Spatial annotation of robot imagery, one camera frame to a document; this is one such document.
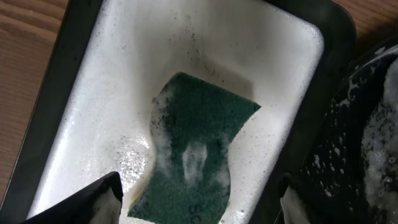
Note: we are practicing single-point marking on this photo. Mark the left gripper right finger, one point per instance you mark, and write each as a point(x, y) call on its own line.
point(294, 209)

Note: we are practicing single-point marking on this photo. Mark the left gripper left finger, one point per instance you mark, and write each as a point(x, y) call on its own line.
point(99, 202)

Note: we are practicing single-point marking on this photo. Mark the green yellow sponge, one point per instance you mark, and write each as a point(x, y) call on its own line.
point(192, 124)

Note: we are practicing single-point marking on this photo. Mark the black round tray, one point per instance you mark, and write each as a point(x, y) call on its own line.
point(349, 174)

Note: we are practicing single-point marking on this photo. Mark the black rectangular sponge tray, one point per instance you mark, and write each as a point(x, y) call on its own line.
point(112, 58)

